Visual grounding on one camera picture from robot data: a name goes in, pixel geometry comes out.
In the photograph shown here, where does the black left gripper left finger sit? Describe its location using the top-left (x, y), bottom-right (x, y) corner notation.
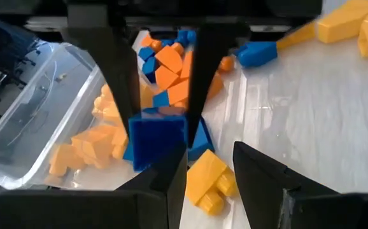
top-left (0, 146), bottom-right (188, 229)

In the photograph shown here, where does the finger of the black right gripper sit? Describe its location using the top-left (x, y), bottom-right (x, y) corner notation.
top-left (66, 28), bottom-right (140, 136)
top-left (187, 27), bottom-right (251, 148)

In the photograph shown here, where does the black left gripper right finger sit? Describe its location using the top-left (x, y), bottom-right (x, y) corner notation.
top-left (234, 141), bottom-right (368, 229)

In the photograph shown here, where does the small blue toy block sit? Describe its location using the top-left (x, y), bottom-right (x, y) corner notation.
top-left (128, 111), bottom-right (188, 172)

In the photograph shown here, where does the orange wedge toy block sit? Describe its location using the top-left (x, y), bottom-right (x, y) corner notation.
top-left (154, 45), bottom-right (184, 74)
top-left (140, 34), bottom-right (155, 48)

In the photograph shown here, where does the clear plastic bin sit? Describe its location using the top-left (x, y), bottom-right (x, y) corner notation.
top-left (0, 43), bottom-right (140, 191)

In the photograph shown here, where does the black office chair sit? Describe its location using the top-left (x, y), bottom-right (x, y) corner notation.
top-left (0, 12), bottom-right (50, 111)

